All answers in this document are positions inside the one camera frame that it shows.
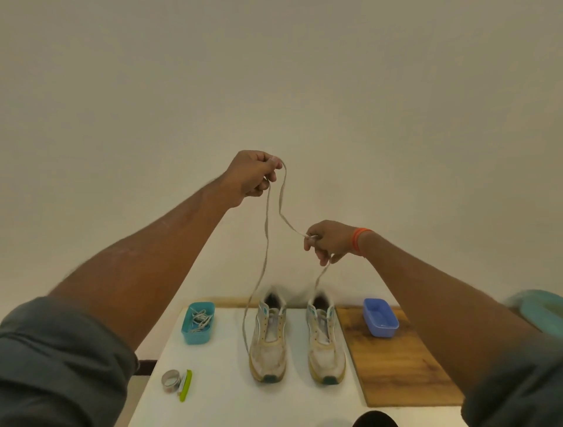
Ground person's right hand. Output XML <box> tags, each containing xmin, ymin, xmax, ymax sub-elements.
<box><xmin>303</xmin><ymin>219</ymin><xmax>358</xmax><ymax>267</ymax></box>

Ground person's left hand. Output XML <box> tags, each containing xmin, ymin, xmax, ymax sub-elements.
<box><xmin>222</xmin><ymin>150</ymin><xmax>284</xmax><ymax>208</ymax></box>

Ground worn white sneaker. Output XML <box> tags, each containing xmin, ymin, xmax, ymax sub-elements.
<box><xmin>249</xmin><ymin>288</ymin><xmax>288</xmax><ymax>384</ymax></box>
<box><xmin>306</xmin><ymin>290</ymin><xmax>347</xmax><ymax>386</ymax></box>

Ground person's right forearm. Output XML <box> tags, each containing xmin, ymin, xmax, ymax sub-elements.
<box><xmin>358</xmin><ymin>231</ymin><xmax>542</xmax><ymax>395</ymax></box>

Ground person's left forearm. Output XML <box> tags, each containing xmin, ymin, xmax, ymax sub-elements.
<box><xmin>48</xmin><ymin>175</ymin><xmax>238</xmax><ymax>351</ymax></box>

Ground orange thread wristband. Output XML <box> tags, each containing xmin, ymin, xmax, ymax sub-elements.
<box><xmin>351</xmin><ymin>228</ymin><xmax>374</xmax><ymax>257</ymax></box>

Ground blue plastic container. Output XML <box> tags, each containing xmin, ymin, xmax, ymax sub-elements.
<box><xmin>363</xmin><ymin>298</ymin><xmax>400</xmax><ymax>338</ymax></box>

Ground teal plastic container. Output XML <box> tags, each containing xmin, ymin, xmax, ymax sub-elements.
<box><xmin>181</xmin><ymin>301</ymin><xmax>216</xmax><ymax>345</ymax></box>

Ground black trousers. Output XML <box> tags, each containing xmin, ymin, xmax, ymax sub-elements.
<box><xmin>351</xmin><ymin>410</ymin><xmax>399</xmax><ymax>427</ymax></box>

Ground green utility cutter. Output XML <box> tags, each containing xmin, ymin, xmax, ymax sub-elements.
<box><xmin>178</xmin><ymin>369</ymin><xmax>193</xmax><ymax>403</ymax></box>

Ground large teal basin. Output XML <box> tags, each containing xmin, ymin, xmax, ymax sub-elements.
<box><xmin>506</xmin><ymin>289</ymin><xmax>563</xmax><ymax>340</ymax></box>

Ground grey tape roll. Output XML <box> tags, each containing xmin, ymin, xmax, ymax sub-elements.
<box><xmin>161</xmin><ymin>369</ymin><xmax>182</xmax><ymax>394</ymax></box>

